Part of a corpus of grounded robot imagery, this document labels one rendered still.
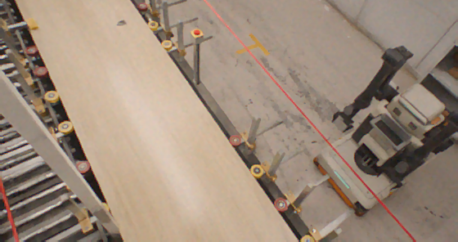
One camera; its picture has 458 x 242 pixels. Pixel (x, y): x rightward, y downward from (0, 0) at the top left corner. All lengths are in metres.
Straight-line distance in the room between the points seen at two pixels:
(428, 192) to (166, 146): 2.53
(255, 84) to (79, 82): 1.87
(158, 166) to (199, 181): 0.27
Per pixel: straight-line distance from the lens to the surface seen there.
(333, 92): 3.78
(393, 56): 1.86
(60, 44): 2.78
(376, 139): 2.52
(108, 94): 2.37
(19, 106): 0.92
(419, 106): 2.13
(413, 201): 3.48
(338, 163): 2.96
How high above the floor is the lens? 2.72
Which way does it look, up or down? 56 degrees down
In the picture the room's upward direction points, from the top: 10 degrees clockwise
